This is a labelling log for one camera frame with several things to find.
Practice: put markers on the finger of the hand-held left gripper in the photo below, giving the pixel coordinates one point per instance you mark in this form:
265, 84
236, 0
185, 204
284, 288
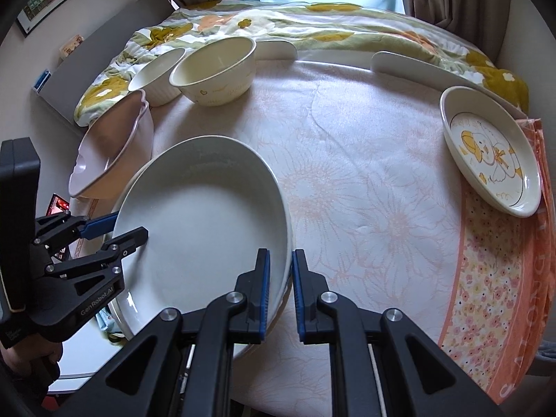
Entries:
130, 239
102, 225

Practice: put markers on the small card box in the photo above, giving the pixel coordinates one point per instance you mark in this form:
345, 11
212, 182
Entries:
70, 46

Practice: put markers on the cartoon duck plate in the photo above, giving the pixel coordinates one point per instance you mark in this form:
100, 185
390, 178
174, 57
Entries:
486, 152

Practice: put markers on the person's left hand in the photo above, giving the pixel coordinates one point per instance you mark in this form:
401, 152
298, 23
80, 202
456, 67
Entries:
30, 360

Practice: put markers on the cream bowl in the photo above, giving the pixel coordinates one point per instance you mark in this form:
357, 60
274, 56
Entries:
217, 74

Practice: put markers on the orange floral towel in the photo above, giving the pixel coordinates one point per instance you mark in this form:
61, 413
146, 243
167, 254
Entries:
491, 291

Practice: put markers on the floral quilt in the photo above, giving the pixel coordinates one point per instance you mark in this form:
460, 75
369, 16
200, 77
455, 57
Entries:
347, 21

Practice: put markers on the grey headboard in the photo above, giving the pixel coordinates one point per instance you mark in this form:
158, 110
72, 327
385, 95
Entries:
87, 74

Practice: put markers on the white ribbed bowl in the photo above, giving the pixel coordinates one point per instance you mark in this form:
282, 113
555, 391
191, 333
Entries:
156, 82

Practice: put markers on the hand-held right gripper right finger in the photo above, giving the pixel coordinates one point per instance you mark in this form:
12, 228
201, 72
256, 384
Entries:
299, 295

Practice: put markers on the small blue box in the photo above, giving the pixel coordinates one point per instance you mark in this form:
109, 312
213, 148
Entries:
43, 79

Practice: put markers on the pale floral tablecloth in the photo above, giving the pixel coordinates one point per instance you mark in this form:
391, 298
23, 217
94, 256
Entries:
369, 182

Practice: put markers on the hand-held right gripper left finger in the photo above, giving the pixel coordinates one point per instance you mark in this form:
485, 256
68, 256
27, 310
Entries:
265, 295

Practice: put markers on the phone with red screen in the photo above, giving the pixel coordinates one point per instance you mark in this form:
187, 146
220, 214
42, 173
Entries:
58, 206

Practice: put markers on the large white plate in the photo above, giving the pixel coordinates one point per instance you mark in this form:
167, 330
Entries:
195, 226

